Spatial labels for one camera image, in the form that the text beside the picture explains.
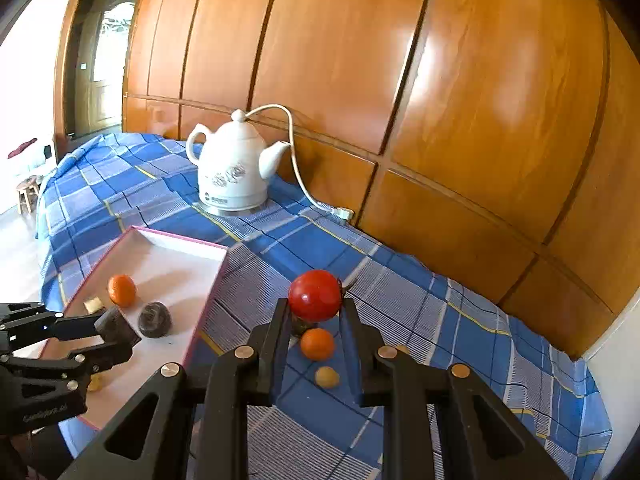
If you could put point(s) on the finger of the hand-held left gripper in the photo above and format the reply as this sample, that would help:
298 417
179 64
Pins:
50 326
75 362

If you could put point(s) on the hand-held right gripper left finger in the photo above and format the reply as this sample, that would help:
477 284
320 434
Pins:
282 360

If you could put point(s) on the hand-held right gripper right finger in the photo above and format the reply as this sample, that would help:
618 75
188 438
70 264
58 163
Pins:
352 360

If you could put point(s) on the orange tangerine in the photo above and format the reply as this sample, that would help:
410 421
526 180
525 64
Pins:
317 344
121 290

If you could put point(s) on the small sugarcane piece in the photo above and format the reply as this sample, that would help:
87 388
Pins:
92 305

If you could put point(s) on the red cherry tomato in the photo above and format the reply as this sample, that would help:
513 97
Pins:
315 295

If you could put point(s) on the pink-rimmed white tray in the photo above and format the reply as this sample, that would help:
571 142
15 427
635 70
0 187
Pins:
165 270

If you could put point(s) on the blue plaid tablecloth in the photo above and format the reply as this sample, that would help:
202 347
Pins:
425 335

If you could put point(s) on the small wooden stool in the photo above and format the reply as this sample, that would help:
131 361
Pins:
27 187

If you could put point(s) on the white ceramic electric kettle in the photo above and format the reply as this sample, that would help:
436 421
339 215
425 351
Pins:
230 160

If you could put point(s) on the wooden door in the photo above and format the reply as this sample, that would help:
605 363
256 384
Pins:
95 95

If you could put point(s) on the wooden wardrobe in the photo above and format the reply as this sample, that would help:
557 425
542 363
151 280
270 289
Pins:
475 110

